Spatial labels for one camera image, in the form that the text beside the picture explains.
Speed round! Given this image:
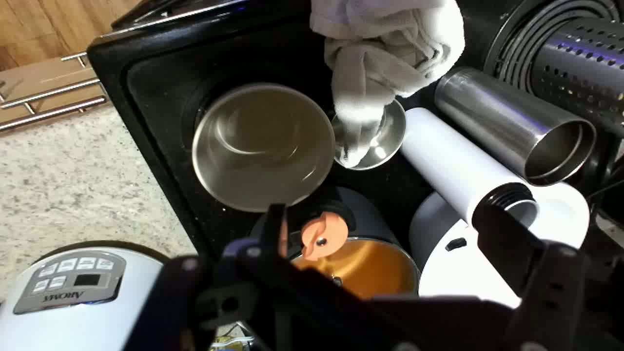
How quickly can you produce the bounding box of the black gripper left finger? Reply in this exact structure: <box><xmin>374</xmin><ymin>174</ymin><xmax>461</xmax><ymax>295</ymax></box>
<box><xmin>192</xmin><ymin>205</ymin><xmax>290</xmax><ymax>326</ymax></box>

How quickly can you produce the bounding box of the perforated steel utensil holder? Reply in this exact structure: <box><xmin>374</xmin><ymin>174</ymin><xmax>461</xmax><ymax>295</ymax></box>
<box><xmin>483</xmin><ymin>0</ymin><xmax>624</xmax><ymax>137</ymax></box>

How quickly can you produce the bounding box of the small steel measuring cup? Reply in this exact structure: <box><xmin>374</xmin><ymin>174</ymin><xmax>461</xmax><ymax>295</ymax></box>
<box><xmin>352</xmin><ymin>100</ymin><xmax>405</xmax><ymax>172</ymax></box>

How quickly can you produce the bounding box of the white water bottle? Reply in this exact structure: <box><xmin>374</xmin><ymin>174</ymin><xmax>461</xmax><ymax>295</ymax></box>
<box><xmin>401</xmin><ymin>107</ymin><xmax>537</xmax><ymax>226</ymax></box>

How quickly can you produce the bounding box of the stainless steel tumbler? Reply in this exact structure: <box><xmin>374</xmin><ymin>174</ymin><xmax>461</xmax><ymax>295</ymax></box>
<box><xmin>434</xmin><ymin>67</ymin><xmax>596</xmax><ymax>185</ymax></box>

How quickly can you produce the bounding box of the white cloth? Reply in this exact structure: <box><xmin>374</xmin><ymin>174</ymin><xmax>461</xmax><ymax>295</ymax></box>
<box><xmin>309</xmin><ymin>0</ymin><xmax>465</xmax><ymax>168</ymax></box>

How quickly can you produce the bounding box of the black stove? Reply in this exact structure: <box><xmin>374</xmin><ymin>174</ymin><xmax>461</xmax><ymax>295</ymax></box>
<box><xmin>85</xmin><ymin>0</ymin><xmax>624</xmax><ymax>265</ymax></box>

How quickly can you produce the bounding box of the copper pot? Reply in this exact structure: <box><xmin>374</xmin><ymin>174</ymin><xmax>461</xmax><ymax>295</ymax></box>
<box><xmin>292</xmin><ymin>240</ymin><xmax>419</xmax><ymax>301</ymax></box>

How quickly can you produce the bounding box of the white colander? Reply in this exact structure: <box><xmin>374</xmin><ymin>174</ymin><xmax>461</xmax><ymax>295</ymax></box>
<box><xmin>409</xmin><ymin>184</ymin><xmax>590</xmax><ymax>308</ymax></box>

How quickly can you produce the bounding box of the white bowl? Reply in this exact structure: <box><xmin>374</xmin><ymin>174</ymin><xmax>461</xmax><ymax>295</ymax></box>
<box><xmin>190</xmin><ymin>84</ymin><xmax>335</xmax><ymax>213</ymax></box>

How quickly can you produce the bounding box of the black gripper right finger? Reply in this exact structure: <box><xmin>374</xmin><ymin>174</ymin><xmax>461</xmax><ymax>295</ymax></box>
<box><xmin>473</xmin><ymin>203</ymin><xmax>584</xmax><ymax>351</ymax></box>

